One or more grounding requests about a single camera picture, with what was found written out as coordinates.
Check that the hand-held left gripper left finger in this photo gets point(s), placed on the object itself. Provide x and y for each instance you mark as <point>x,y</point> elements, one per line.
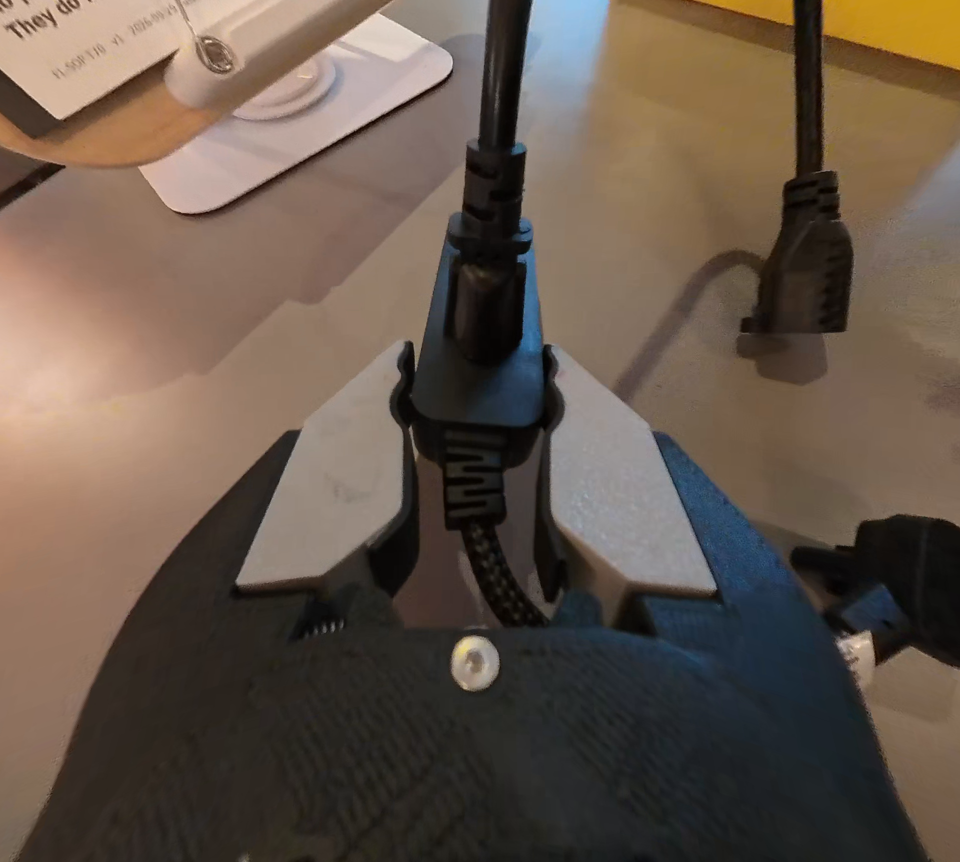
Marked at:
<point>330,495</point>

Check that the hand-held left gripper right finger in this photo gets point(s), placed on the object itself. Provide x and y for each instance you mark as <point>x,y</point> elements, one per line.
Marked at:
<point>622,502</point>

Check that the black power strip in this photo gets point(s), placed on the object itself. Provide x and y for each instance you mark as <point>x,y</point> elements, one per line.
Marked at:
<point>472,390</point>

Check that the printed instruction board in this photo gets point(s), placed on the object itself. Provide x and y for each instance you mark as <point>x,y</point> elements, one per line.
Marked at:
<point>112,0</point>

